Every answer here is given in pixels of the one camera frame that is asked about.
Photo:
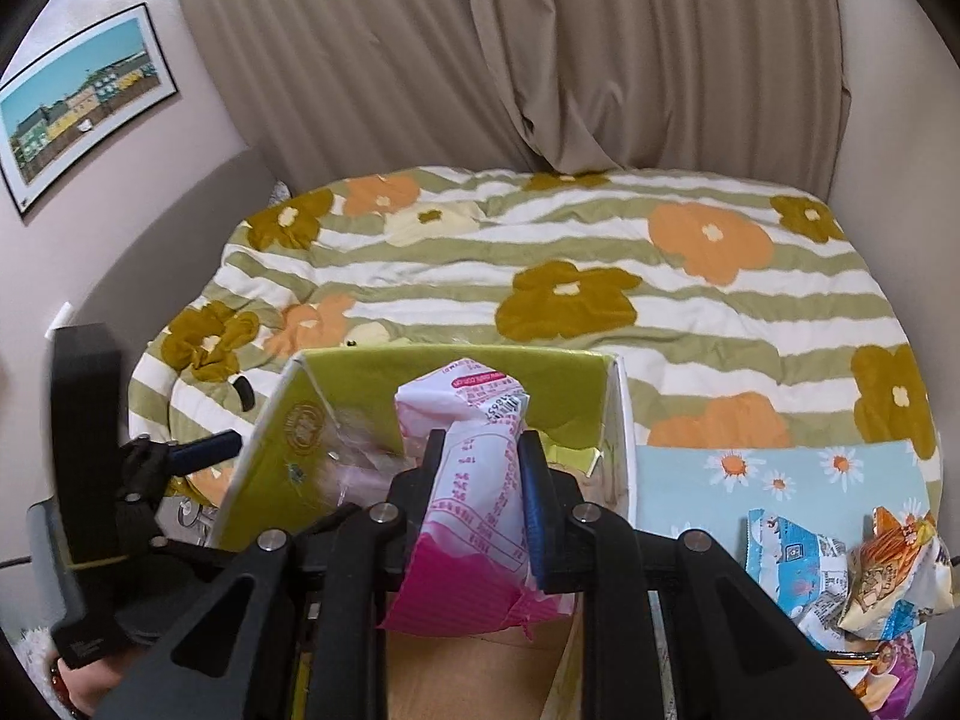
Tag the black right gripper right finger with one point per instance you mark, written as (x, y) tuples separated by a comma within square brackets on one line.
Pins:
[(668, 624)]

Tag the white wall switch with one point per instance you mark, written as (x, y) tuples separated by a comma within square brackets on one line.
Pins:
[(62, 318)]

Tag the person's left hand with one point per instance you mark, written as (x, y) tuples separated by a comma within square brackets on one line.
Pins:
[(81, 690)]

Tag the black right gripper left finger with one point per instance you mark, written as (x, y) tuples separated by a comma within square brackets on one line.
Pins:
[(290, 627)]

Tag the pink white snack packet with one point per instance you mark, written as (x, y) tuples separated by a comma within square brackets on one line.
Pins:
[(469, 569)]

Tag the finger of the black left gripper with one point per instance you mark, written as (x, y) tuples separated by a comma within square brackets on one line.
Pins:
[(195, 456)]

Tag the green cardboard box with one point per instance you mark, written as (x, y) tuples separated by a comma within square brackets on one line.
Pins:
[(329, 435)]

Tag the orange cream snack packet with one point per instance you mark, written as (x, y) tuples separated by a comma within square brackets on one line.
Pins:
[(899, 579)]

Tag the blue white snack packet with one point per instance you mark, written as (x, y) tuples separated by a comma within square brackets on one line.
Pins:
[(806, 575)]

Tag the light blue daisy cloth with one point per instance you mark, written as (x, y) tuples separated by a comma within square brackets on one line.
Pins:
[(833, 492)]

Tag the floral striped bed quilt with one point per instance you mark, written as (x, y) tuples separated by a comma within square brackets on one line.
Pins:
[(744, 316)]

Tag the purple snack packet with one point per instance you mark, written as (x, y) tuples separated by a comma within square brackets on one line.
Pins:
[(888, 686)]

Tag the beige curtain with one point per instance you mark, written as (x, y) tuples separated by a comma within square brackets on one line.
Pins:
[(325, 89)]

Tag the framed town picture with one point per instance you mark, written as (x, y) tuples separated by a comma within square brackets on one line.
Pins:
[(75, 97)]

